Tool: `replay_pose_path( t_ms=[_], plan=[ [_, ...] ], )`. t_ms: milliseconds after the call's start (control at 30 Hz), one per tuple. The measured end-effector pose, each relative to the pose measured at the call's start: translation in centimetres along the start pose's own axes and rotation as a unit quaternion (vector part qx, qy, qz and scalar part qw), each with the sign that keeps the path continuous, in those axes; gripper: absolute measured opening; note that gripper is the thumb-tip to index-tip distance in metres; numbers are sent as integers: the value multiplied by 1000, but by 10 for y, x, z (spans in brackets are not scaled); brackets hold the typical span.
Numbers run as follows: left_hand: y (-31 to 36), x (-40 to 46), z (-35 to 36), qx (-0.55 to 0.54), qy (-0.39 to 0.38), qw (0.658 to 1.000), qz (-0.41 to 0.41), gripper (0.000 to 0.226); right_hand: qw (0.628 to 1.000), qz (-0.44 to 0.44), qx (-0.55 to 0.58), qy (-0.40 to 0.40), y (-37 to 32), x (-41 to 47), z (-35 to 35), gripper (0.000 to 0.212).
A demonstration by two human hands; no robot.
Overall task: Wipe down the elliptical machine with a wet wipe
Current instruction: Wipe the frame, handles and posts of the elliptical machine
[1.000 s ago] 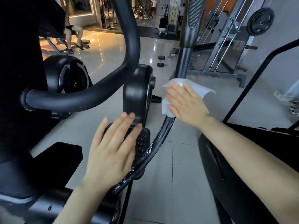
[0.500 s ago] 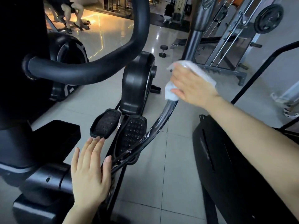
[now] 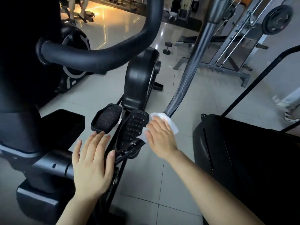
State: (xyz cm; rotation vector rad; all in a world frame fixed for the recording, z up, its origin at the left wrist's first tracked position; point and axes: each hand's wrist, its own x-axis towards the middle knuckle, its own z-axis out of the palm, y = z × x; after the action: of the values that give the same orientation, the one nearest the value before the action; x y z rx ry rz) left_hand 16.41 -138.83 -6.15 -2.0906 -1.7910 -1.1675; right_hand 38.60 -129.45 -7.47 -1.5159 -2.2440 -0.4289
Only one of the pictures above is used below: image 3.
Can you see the person's right hand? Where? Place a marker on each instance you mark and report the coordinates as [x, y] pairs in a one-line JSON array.
[[161, 140]]

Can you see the person's left hand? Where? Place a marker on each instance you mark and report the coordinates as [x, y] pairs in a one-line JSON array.
[[91, 173]]

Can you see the white wet wipe sheet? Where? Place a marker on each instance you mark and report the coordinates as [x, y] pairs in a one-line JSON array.
[[171, 125]]

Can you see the black elliptical machine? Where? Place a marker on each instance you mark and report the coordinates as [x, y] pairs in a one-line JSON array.
[[75, 39], [28, 68]]

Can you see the person's right forearm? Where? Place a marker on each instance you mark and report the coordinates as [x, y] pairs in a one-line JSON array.
[[211, 194]]

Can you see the weight bench rack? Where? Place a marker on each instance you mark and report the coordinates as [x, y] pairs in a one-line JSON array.
[[276, 18]]

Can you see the glossy black treadmill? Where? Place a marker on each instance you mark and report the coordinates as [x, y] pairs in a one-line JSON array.
[[243, 161]]

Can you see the small black dumbbell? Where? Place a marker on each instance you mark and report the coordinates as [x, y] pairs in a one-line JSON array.
[[167, 46]]

